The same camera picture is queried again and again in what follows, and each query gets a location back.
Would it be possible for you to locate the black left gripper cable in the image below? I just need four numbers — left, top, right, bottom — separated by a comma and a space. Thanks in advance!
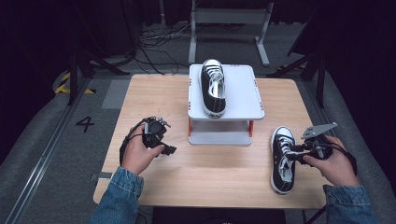
119, 116, 157, 167

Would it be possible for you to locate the black canvas sneaker brown sole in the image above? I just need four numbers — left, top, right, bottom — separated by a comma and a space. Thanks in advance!
198, 58, 227, 119
269, 125, 297, 196

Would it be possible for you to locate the grey metal floor rail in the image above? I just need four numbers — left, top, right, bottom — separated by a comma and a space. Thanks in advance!
3, 77, 92, 224

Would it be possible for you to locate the black metal stand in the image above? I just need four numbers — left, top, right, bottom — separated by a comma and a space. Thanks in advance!
266, 46, 329, 109
66, 46, 131, 106

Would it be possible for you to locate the person's left hand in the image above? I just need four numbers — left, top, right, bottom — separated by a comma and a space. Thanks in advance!
121, 123, 165, 176

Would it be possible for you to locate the bundle of black floor cables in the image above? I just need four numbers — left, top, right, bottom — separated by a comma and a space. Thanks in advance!
135, 21, 191, 77

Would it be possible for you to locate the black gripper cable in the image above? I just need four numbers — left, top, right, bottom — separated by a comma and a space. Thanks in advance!
320, 141, 359, 175
119, 116, 157, 167

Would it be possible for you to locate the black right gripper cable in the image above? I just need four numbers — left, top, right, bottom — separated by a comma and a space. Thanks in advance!
320, 141, 359, 175

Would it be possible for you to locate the white two-tier shoe rack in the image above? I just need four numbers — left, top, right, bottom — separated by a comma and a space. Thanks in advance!
187, 63, 266, 147

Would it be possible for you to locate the white metal stand frame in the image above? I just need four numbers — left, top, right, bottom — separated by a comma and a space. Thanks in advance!
188, 0, 275, 67

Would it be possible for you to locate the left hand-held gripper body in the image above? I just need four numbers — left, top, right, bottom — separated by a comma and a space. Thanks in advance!
142, 116, 172, 149

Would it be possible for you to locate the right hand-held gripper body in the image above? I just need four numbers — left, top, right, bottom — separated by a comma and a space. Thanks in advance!
300, 121, 339, 161

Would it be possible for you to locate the person's right hand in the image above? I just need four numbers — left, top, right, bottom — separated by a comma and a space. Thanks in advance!
303, 134, 360, 188

